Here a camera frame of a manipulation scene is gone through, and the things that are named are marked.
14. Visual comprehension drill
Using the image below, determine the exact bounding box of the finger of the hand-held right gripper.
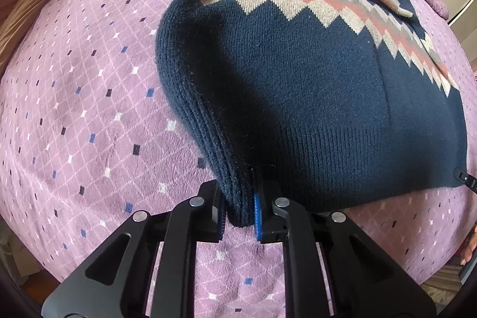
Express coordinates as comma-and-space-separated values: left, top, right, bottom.
453, 169, 477, 196

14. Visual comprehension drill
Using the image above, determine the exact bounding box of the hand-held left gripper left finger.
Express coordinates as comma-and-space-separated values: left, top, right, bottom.
43, 181, 225, 318

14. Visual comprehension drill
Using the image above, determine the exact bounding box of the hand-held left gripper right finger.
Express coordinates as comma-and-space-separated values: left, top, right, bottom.
254, 179, 437, 318

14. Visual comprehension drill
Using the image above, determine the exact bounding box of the navy zigzag-pattern knit sweater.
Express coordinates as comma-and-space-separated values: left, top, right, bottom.
154, 0, 469, 227

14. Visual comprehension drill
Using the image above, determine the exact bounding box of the person's right hand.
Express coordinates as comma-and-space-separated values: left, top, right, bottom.
460, 223, 477, 266

